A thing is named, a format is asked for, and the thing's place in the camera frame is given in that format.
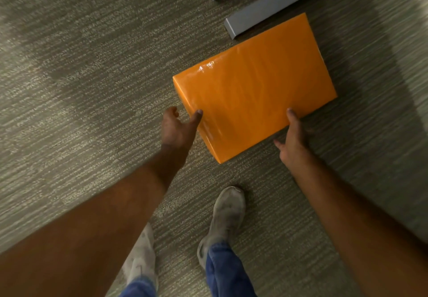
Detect person's right hand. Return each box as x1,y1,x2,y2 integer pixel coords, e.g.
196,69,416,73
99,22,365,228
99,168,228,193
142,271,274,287
273,108,314,174

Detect person's left hand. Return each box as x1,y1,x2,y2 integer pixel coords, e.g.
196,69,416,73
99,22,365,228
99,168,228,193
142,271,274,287
161,106,203,151

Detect orange box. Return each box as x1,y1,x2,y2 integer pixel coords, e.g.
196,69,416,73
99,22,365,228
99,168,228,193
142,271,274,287
173,13,338,164

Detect person's right forearm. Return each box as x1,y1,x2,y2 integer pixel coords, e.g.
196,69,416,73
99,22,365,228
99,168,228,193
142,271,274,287
284,158,428,297

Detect person's left forearm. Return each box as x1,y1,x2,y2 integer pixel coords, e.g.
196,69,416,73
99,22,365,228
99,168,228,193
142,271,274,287
0,144,190,297

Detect white right sneaker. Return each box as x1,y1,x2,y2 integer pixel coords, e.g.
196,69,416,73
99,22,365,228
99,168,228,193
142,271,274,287
197,186,247,269

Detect white sneaker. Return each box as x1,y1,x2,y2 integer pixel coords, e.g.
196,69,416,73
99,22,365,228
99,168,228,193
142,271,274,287
197,186,247,269
122,223,158,291

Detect blue jeans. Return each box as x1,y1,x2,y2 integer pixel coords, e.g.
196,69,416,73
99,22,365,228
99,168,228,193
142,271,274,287
119,242,257,297

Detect white left sneaker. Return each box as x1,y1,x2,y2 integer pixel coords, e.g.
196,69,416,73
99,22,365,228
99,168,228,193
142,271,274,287
122,223,158,291

